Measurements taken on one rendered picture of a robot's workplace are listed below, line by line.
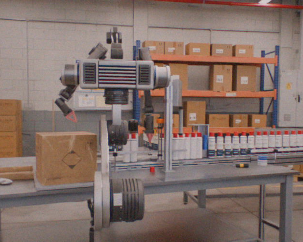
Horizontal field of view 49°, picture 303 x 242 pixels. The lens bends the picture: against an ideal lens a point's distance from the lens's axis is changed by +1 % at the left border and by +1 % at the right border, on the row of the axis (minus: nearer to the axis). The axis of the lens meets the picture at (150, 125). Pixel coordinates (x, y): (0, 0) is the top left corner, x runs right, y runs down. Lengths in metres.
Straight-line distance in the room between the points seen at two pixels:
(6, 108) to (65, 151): 3.73
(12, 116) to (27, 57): 1.82
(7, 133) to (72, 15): 2.82
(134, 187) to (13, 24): 6.09
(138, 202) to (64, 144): 0.67
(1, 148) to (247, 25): 5.46
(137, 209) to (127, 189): 0.09
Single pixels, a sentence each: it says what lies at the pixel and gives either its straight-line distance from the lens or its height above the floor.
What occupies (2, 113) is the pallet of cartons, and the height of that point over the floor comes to 1.17.
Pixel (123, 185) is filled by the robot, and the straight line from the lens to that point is 1.39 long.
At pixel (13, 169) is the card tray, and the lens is 2.44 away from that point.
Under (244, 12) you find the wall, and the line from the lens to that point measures 7.82.
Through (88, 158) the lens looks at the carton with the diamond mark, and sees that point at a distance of 1.91.
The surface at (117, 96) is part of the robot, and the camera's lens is 1.79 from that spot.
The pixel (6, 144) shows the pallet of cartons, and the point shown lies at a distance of 5.58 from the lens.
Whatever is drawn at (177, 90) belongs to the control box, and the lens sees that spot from 2.33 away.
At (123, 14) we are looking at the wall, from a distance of 7.13.
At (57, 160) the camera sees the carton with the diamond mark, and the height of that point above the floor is 0.99.
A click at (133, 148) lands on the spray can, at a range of 2.39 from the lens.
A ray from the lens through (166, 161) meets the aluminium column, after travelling 2.33.
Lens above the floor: 1.27
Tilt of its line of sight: 3 degrees down
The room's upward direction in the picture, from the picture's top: straight up
